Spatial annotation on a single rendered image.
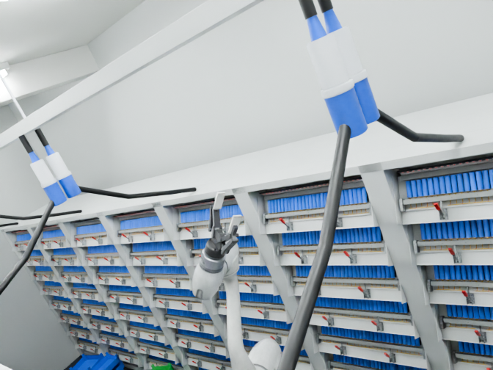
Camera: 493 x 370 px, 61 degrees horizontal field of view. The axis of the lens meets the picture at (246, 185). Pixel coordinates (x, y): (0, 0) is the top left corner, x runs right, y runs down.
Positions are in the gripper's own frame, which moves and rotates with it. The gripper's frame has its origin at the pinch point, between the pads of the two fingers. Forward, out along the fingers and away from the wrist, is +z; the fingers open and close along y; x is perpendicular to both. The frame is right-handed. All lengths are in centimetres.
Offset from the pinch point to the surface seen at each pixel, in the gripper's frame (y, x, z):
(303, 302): -67, -24, 30
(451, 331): -43, 97, -38
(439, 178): -18, 73, 22
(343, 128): -43, -7, 49
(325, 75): -38, -11, 58
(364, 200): 0, 63, 0
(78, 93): 37, -44, 21
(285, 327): 23, 76, -106
